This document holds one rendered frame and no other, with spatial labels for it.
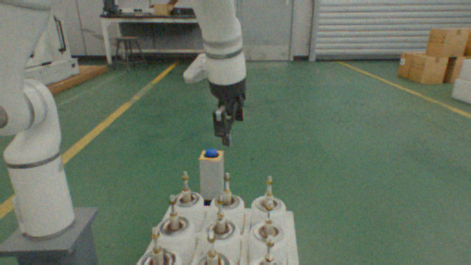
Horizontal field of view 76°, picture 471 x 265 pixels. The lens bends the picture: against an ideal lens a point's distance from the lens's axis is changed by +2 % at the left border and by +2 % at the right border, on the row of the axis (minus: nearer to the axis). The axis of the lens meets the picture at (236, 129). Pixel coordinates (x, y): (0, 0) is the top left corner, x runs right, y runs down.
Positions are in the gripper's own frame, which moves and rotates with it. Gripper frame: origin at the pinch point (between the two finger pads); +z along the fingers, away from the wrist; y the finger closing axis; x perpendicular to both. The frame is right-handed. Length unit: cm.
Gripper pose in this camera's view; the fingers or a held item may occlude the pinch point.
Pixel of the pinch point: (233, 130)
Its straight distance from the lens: 67.2
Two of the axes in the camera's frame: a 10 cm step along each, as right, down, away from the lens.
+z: 0.9, 7.7, 6.3
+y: 2.9, -6.3, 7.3
